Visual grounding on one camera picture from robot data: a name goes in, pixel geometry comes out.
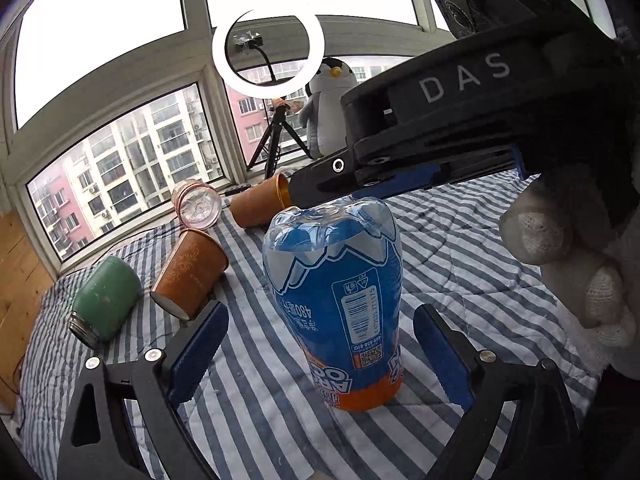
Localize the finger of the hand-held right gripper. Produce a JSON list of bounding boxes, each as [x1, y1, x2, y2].
[[287, 144, 526, 209]]

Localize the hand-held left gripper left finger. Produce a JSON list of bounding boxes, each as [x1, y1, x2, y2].
[[56, 300, 230, 480]]

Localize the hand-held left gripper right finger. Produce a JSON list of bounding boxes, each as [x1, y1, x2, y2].
[[413, 304, 588, 480]]

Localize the blue label plastic bottle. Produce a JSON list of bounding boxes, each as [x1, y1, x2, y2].
[[262, 197, 403, 412]]

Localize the orange patterned paper cup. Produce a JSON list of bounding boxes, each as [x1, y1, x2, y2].
[[151, 228, 230, 322], [230, 173, 292, 231]]

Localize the pink clear plastic cup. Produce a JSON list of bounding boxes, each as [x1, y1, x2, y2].
[[171, 180, 223, 232]]

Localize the person's right hand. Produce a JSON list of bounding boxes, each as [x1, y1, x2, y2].
[[499, 174, 640, 367]]

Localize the striped blue white blanket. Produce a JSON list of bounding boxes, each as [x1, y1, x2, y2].
[[10, 170, 608, 480]]

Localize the grey penguin plush toy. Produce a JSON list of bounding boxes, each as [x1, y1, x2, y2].
[[299, 57, 358, 160]]

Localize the green metal tumbler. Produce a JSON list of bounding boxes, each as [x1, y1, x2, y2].
[[69, 256, 142, 348]]

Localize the black tripod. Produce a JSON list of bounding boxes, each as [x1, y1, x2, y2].
[[247, 100, 313, 181]]

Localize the wooden side panel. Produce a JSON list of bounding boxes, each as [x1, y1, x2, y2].
[[0, 210, 53, 411]]

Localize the white ring light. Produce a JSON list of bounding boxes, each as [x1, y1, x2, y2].
[[212, 9, 326, 100]]

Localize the white window frame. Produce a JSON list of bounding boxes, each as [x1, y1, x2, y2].
[[0, 0, 616, 276]]

